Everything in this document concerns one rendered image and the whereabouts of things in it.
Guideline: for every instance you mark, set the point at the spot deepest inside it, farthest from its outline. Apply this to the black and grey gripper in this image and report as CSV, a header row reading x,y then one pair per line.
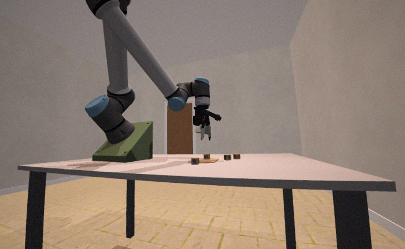
x,y
202,120

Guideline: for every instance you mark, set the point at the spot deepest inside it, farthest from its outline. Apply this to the tan flat mat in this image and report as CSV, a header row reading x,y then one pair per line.
x,y
209,160

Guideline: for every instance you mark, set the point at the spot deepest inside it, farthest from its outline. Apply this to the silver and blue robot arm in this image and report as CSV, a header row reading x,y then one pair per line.
x,y
120,37

